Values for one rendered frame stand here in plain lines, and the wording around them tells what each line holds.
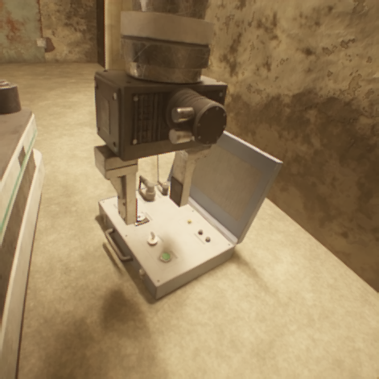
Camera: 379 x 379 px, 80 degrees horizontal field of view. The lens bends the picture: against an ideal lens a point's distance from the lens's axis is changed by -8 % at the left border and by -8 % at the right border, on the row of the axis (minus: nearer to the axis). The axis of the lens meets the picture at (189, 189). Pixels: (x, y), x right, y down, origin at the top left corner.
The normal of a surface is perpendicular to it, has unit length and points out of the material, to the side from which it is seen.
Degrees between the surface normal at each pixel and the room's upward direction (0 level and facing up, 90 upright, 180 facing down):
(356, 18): 90
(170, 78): 90
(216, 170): 75
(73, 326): 0
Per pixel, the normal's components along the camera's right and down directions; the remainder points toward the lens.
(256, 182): -0.73, 0.03
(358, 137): -0.87, 0.17
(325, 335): 0.13, -0.82
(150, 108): 0.59, 0.51
